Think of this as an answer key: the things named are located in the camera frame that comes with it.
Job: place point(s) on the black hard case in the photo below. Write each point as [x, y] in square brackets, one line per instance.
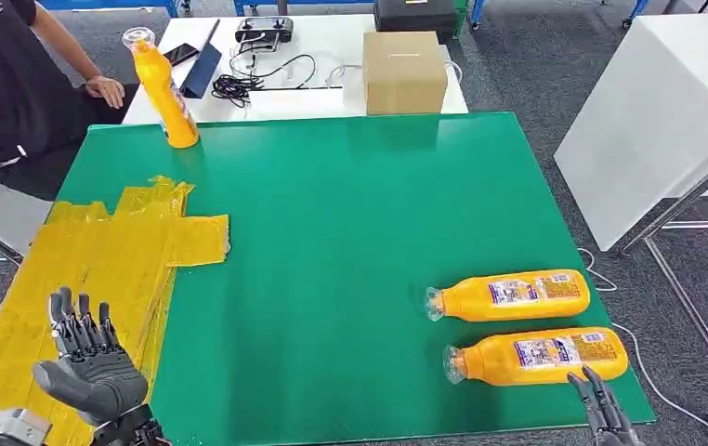
[415, 18]

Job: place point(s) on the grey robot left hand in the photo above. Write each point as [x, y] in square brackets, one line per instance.
[95, 381]

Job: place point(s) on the orange drink bottle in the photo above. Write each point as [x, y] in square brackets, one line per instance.
[471, 301]
[166, 104]
[495, 363]

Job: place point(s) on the person's left hand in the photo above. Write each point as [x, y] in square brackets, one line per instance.
[108, 91]

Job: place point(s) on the dark blue folder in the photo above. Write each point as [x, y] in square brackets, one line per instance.
[203, 71]

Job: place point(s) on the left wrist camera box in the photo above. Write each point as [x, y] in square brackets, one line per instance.
[9, 428]

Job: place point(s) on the yellow plastic sheet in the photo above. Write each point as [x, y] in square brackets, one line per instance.
[83, 258]

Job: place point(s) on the black remote controller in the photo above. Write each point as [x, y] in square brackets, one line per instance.
[265, 27]

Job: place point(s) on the blue metal rack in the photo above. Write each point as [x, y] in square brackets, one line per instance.
[305, 5]
[478, 12]
[114, 3]

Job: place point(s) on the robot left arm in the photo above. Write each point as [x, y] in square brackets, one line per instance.
[126, 431]

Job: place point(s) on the black smartphone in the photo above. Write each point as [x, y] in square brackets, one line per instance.
[180, 54]

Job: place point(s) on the green table mat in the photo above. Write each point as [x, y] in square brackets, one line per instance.
[329, 246]

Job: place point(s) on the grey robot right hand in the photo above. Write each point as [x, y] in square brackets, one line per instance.
[606, 418]

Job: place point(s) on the cardboard box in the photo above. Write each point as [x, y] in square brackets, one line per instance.
[403, 80]

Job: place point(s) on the white desk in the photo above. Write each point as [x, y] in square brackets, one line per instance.
[329, 43]

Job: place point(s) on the white side table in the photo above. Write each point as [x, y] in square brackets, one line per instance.
[649, 123]

